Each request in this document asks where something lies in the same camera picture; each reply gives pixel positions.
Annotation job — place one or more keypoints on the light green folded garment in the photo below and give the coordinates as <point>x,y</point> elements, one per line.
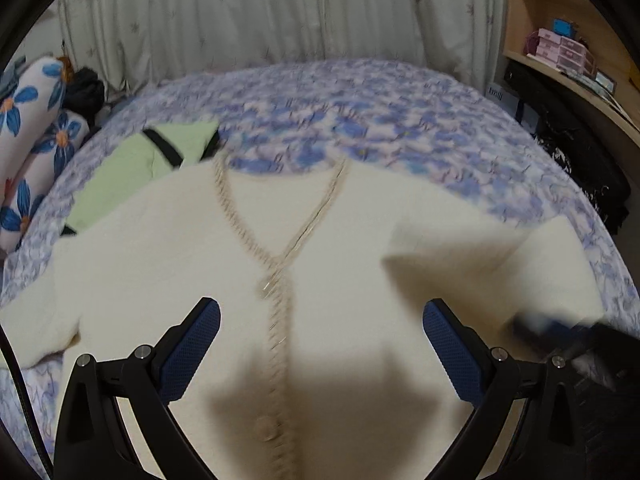
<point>143,157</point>

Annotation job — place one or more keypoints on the cream knit cardigan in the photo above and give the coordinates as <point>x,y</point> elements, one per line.
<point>370,398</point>

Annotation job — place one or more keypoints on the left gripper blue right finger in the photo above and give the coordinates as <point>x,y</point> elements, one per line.
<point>472,370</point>

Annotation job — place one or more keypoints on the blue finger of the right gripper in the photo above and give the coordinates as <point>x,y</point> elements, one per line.
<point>539,329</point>

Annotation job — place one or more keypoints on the lower floral rolled pillow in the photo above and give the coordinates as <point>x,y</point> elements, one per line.
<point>44,164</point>

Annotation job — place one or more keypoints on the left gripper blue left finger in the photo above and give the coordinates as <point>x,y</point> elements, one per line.
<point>175,358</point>

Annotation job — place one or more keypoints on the floral rolled pillow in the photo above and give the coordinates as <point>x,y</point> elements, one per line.
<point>44,164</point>
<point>27,112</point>

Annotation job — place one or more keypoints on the white patterned curtain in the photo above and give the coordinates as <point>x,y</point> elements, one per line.
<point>131,43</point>

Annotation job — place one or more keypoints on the wooden bookshelf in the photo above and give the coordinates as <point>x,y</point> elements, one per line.
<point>612,63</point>

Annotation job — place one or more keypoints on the black clothing pile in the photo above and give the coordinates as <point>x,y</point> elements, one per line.
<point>85,95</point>

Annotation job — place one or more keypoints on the pink drawer organizer box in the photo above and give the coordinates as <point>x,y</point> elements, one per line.
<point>560,51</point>

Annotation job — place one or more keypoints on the upper floral rolled pillow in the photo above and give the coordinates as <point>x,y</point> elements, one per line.
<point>27,112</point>

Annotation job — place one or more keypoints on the blue purple floral bed blanket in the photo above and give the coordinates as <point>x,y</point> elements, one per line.
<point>300,119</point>

